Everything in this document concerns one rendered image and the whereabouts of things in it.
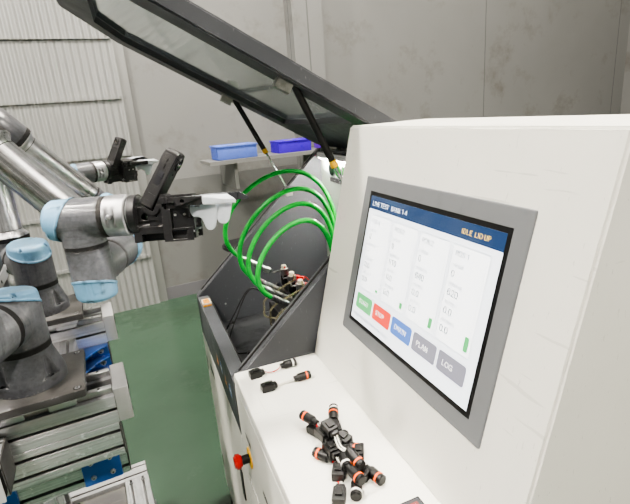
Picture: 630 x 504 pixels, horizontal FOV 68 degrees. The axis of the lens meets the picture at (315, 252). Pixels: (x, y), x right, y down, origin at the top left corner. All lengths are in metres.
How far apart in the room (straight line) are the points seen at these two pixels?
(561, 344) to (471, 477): 0.26
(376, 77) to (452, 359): 4.58
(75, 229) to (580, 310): 0.78
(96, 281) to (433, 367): 0.61
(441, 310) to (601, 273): 0.27
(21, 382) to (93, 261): 0.40
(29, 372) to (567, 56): 6.87
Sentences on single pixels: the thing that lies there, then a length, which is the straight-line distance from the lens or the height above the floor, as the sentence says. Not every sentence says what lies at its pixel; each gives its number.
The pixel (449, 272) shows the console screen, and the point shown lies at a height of 1.33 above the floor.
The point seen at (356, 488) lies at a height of 1.00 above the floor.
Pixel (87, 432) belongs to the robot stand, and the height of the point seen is 0.90.
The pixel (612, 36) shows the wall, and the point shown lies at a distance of 7.97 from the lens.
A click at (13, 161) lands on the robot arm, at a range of 1.10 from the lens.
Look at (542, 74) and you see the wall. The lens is 6.89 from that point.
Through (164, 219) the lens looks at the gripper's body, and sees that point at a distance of 0.86.
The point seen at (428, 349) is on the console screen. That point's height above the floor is 1.19.
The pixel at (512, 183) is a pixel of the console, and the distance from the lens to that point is 0.71.
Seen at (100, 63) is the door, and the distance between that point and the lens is 4.32.
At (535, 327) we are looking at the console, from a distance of 0.67.
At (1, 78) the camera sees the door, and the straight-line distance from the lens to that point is 4.32.
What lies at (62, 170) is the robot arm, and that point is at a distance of 1.71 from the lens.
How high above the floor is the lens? 1.59
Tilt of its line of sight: 17 degrees down
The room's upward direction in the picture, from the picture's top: 5 degrees counter-clockwise
